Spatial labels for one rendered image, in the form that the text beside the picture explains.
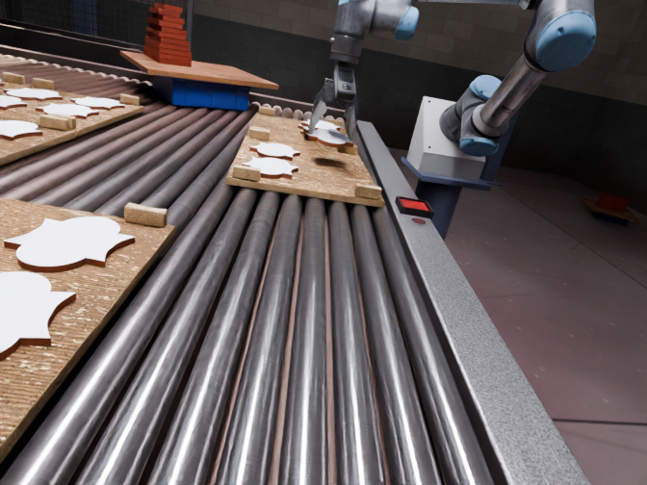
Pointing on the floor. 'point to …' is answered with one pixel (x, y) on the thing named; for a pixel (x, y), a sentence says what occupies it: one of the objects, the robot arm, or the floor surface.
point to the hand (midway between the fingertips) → (330, 136)
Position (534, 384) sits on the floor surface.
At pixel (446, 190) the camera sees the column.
